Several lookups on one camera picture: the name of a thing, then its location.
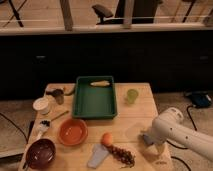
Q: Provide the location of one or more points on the green plastic tray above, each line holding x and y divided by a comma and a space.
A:
94, 102

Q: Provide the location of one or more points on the white brush with wooden handle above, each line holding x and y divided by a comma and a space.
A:
45, 124

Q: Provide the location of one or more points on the green translucent cup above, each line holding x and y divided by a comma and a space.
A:
132, 95

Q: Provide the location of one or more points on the grey metal cup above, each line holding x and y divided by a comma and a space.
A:
58, 94

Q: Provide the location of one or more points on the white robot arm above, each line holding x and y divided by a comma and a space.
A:
168, 125

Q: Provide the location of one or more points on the yellow corn cob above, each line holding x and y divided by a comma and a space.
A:
100, 83

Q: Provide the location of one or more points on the orange fruit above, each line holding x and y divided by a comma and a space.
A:
107, 139

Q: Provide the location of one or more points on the dark purple bowl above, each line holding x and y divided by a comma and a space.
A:
40, 154

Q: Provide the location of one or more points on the blue sponge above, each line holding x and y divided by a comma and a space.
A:
147, 140

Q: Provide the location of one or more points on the dark blue box on floor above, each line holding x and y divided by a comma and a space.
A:
201, 100

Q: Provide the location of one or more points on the white small cup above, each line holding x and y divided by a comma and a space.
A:
42, 105

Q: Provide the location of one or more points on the light blue cloth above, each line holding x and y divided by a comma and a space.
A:
99, 154

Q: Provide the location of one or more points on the dark grape bunch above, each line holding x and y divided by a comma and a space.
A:
122, 155

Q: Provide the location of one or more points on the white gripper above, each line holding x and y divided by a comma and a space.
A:
158, 136

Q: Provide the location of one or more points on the green banana-shaped toy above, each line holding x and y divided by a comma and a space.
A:
69, 92

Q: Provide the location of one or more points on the black office chair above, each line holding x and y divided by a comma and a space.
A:
143, 13

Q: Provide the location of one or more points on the orange ceramic bowl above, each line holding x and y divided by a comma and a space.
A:
72, 132

